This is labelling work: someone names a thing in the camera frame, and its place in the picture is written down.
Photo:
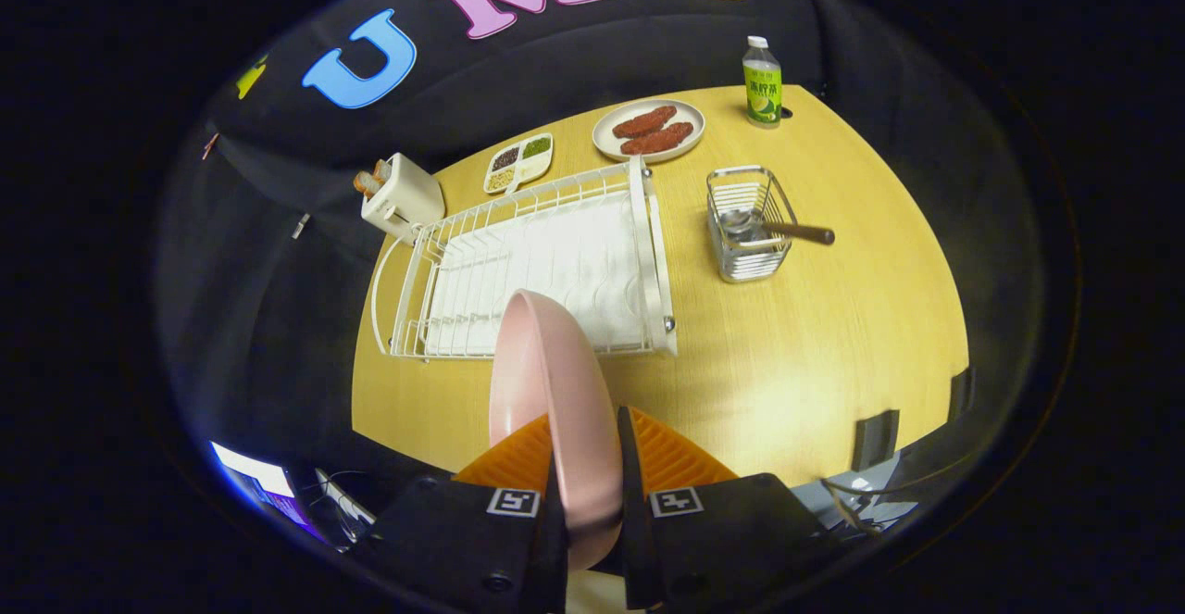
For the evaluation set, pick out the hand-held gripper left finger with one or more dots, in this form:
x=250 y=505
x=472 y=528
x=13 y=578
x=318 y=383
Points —
x=555 y=558

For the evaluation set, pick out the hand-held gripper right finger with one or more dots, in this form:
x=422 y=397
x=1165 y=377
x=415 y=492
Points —
x=629 y=540

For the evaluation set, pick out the pink plate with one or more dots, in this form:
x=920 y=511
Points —
x=555 y=382

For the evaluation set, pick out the beige round dish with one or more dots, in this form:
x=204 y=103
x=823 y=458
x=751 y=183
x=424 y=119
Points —
x=604 y=137

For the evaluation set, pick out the white ribbed drain tray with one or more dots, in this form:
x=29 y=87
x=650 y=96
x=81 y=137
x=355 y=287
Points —
x=574 y=262

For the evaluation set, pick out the computer monitor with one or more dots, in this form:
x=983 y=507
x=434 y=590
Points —
x=259 y=480

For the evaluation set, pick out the white toaster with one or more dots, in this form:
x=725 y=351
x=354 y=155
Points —
x=407 y=202

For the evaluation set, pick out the white divided seasoning tray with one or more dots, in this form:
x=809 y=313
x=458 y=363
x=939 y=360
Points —
x=507 y=158

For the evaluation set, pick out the brown meat patty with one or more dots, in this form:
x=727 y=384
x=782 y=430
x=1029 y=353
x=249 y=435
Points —
x=645 y=120
x=659 y=139

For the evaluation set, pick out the brown toast slice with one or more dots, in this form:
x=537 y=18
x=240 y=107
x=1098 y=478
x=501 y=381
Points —
x=367 y=184
x=381 y=169

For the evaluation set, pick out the silver cloth clip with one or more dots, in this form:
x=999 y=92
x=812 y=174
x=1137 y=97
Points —
x=300 y=226

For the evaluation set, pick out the green label drink bottle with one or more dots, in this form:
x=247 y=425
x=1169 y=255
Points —
x=762 y=86

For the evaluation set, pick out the black backdrop cloth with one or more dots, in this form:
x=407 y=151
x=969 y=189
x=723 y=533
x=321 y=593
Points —
x=518 y=68

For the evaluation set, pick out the red cloth clip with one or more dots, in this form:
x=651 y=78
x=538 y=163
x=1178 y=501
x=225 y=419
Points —
x=211 y=145

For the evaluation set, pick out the black table bracket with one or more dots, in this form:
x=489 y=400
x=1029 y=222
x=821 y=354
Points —
x=875 y=440
x=961 y=394

